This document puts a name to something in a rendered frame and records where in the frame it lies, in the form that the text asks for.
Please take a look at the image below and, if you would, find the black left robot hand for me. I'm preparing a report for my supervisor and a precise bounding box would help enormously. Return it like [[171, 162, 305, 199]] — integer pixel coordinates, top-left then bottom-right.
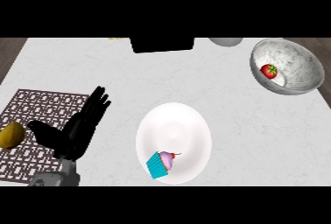
[[25, 85, 112, 162]]

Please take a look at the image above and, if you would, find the white oval plate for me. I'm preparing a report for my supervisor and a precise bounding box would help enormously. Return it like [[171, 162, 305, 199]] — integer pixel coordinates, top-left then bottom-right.
[[134, 101, 212, 186]]

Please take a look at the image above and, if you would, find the red tomato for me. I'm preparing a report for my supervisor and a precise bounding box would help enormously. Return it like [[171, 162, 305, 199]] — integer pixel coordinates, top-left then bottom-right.
[[260, 64, 279, 81]]

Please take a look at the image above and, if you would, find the grey marbled bowl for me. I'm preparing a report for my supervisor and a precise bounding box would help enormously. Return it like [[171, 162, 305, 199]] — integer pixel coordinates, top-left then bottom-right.
[[248, 38, 326, 96]]

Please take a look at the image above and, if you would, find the patterned brown placemat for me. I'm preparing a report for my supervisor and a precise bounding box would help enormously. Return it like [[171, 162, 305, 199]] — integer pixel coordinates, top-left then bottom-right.
[[0, 88, 90, 185]]

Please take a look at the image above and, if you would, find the yellow lemon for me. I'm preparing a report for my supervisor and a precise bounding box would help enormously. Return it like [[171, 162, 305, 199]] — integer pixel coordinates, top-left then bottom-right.
[[0, 121, 26, 150]]

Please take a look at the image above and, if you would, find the blue wrapper pink cupcake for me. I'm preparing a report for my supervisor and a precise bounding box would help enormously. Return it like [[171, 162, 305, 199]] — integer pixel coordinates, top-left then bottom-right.
[[144, 150, 181, 180]]

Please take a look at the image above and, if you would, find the black box appliance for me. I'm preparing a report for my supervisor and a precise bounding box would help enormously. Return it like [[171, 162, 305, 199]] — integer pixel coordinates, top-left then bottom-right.
[[128, 38, 196, 54]]

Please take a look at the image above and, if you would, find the grey rounded object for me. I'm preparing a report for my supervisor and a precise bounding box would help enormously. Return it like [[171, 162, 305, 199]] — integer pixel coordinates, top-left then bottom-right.
[[208, 38, 243, 48]]

